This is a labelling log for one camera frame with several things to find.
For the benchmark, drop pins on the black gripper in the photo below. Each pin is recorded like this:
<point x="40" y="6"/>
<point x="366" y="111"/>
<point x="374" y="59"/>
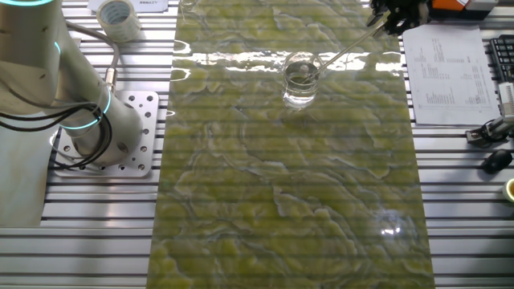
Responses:
<point x="401" y="8"/>

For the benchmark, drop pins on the clear glass stirring rod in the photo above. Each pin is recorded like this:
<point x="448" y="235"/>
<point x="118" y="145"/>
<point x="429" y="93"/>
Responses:
<point x="345" y="50"/>

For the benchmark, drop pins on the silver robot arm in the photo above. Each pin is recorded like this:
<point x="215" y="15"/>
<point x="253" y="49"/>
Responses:
<point x="60" y="80"/>

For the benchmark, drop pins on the glass beaker with water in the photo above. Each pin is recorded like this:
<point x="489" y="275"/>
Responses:
<point x="299" y="92"/>

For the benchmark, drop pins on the empty glass beaker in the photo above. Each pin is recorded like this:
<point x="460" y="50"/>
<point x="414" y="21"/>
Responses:
<point x="188" y="5"/>

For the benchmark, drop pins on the orange grey device box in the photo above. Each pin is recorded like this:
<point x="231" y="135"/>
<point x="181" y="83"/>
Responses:
<point x="449" y="4"/>

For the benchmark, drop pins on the paper sheet with printed table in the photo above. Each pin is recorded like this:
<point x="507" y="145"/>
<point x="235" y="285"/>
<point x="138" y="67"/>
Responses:
<point x="449" y="80"/>

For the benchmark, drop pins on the black keyboard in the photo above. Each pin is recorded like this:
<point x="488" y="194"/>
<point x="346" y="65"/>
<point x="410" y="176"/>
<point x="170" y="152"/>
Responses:
<point x="504" y="56"/>

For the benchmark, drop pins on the black computer mouse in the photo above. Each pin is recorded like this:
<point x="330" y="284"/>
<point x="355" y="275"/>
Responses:
<point x="497" y="161"/>

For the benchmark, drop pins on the green marble pattern mat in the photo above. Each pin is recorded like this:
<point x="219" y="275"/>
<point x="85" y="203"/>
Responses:
<point x="281" y="192"/>

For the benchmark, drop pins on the yellowish tape roll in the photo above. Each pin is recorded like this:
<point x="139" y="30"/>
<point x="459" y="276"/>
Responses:
<point x="510" y="190"/>

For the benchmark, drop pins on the paper sheet with text lines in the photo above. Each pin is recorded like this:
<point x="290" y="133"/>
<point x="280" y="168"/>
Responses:
<point x="144" y="5"/>

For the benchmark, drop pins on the white tape roll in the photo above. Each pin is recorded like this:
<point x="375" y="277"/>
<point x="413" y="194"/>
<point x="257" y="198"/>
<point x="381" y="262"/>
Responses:
<point x="118" y="20"/>

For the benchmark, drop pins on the silver ribbed camera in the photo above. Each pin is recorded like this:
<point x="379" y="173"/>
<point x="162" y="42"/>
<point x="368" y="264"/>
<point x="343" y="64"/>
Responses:
<point x="508" y="100"/>

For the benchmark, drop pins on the metal camera clamp stand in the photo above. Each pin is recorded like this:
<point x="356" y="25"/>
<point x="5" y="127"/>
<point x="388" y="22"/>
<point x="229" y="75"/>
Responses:
<point x="488" y="130"/>

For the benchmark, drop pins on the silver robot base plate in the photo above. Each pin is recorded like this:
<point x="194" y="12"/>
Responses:
<point x="146" y="120"/>

